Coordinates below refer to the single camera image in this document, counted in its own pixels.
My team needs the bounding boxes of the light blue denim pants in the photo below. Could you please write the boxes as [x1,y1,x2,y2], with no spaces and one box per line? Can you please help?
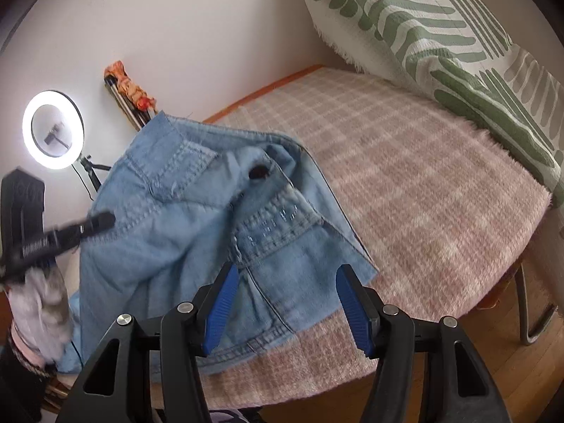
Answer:
[58,114,378,374]

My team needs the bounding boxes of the left hand white glove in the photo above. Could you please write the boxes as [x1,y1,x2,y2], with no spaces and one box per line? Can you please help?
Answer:
[7,266,73,368]

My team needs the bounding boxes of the black mini tripod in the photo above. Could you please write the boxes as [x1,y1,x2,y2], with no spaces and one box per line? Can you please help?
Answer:
[79,156,112,192]

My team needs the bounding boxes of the metal chair leg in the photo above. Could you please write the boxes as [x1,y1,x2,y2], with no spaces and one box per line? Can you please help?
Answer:
[513,259,558,347]

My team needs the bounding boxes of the folded silver tripod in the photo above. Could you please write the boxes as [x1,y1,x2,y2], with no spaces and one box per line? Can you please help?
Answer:
[104,75,151,131]

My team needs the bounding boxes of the beige checkered bed blanket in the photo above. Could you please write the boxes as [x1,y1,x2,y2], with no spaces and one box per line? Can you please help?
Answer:
[149,66,554,411]

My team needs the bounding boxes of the orange patterned cloth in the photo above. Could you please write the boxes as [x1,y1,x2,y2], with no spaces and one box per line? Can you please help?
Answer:
[103,60,158,117]

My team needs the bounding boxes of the green white patterned pillow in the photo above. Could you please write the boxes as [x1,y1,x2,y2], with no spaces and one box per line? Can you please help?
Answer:
[305,0,563,206]

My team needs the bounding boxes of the black power cable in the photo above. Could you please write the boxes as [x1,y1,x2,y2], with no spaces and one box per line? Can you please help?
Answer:
[69,158,96,206]

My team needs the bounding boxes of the white led ring light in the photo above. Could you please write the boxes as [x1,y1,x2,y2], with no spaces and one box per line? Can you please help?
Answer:
[22,90,85,170]

